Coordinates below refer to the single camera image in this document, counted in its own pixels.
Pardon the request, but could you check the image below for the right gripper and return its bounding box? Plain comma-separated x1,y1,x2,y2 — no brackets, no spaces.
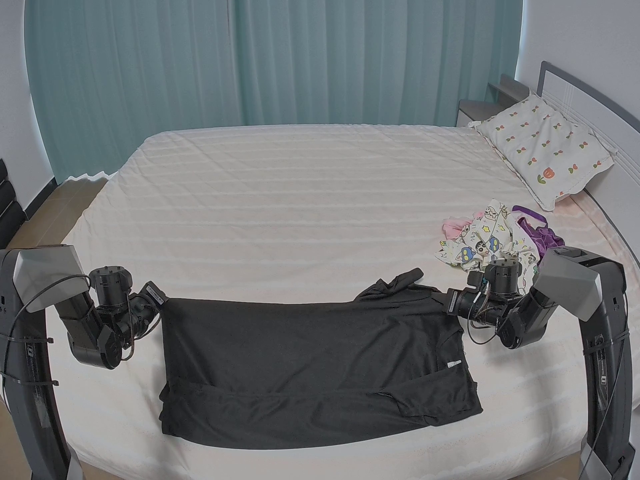
444,288,501,327

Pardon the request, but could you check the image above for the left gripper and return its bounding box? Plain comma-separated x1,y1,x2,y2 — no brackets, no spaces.
126,280,169,338

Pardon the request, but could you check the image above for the black T-shirt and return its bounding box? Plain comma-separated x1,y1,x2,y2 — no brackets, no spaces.
157,267,485,451

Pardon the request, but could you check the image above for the bed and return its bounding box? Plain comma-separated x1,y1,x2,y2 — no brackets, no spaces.
44,60,640,471

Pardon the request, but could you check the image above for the white printed garment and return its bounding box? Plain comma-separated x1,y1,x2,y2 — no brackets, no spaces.
434,199,543,274

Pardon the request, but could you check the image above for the pink garment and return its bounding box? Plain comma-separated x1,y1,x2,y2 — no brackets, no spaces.
441,214,473,241

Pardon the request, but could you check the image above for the purple garment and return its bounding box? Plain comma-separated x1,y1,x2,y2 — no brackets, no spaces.
511,204,566,264

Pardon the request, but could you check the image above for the black chest of drawers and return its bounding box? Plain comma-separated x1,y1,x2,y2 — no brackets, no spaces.
0,158,28,249

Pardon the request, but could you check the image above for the white printed pillow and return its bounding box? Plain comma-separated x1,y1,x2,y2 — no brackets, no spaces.
467,93,616,212

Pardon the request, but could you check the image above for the grey white bedside table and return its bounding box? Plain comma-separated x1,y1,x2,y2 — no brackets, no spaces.
457,74,531,129

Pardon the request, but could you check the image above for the blue-green curtain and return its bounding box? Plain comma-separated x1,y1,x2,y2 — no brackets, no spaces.
24,0,526,184

